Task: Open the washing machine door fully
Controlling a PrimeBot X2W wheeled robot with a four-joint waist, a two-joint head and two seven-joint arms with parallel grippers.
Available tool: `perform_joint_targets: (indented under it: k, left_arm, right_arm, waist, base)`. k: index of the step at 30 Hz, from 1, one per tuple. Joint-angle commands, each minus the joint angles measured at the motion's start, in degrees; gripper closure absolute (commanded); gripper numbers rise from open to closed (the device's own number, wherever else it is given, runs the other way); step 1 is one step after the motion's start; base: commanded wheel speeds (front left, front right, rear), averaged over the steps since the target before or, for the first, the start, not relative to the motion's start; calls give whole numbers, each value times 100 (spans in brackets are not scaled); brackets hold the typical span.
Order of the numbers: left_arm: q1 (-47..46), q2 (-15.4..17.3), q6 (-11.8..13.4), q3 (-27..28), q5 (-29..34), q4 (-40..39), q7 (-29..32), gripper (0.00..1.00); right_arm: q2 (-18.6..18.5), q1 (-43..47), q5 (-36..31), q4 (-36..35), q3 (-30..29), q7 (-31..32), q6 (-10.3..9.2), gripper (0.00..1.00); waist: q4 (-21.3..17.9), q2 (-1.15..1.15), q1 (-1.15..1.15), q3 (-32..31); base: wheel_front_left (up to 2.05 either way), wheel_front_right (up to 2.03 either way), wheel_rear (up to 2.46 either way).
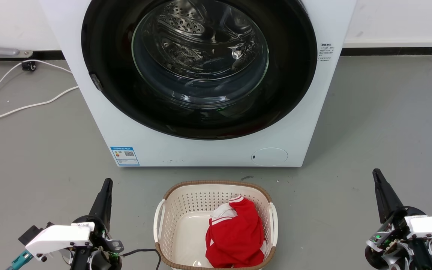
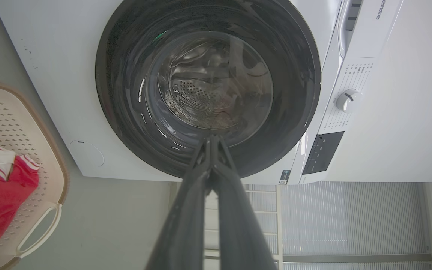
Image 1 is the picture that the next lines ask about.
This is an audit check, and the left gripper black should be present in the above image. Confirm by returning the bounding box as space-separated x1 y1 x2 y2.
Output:
72 178 125 255

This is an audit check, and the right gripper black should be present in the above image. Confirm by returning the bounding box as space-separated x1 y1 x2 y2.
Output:
365 168 426 270

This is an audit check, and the round black glass washer door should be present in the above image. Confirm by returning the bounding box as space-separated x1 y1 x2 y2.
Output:
81 0 318 140

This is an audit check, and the white front-load washing machine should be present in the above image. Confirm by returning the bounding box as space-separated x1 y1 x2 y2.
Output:
39 0 357 167

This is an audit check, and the blue energy label sticker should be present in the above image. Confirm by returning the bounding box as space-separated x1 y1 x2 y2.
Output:
110 146 140 167

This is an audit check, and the cream laundry basket brown rim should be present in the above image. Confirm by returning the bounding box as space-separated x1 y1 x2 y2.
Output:
153 180 279 270

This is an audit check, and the red and white garment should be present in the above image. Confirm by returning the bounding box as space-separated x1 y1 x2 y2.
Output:
205 195 267 269

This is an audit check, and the thin black cable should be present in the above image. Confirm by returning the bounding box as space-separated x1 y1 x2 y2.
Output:
120 248 162 270

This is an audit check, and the thick white floor cable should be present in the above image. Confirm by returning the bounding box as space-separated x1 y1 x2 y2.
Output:
0 85 80 126

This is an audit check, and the thin white floor cable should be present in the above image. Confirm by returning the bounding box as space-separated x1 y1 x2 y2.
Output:
0 59 73 124

